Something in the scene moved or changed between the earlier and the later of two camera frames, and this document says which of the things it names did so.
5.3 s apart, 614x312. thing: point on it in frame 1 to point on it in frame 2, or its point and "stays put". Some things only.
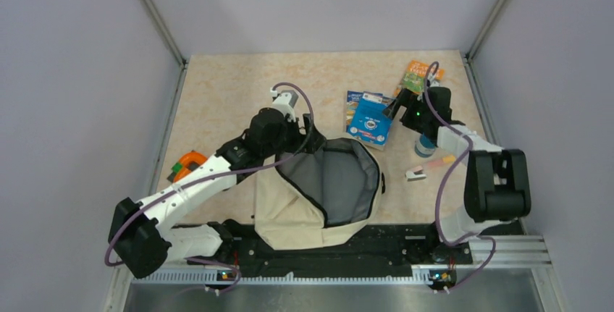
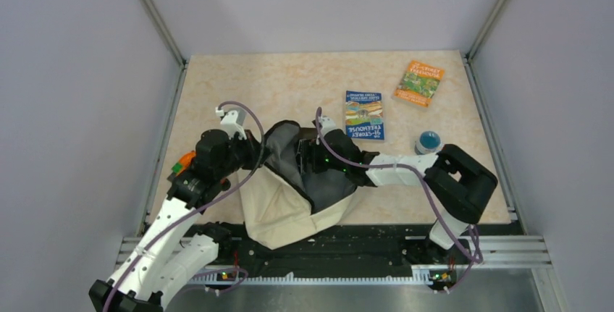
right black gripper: (410, 100) to (310, 148)
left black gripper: (300, 138) to (252, 145)
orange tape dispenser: (188, 163) stays put
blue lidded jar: (424, 147) stays put
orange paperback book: (414, 79) stays put
